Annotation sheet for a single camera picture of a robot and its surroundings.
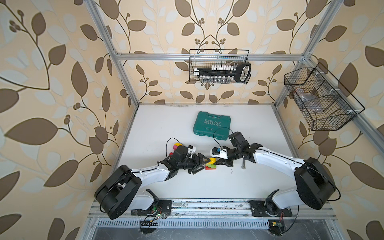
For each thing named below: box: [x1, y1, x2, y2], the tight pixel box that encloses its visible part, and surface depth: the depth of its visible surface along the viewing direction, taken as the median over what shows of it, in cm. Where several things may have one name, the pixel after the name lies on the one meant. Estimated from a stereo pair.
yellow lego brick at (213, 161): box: [206, 157, 217, 165], surface depth 82 cm
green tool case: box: [193, 111, 232, 141], surface depth 104 cm
